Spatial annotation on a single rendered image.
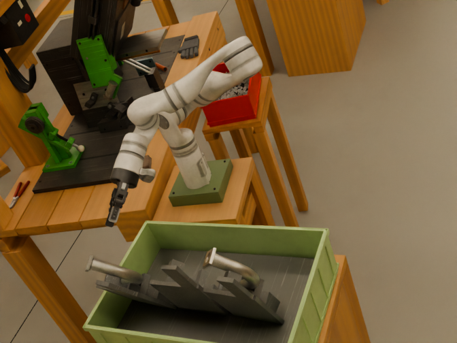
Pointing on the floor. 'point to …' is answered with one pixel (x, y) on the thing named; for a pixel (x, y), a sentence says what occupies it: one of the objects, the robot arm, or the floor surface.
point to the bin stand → (268, 110)
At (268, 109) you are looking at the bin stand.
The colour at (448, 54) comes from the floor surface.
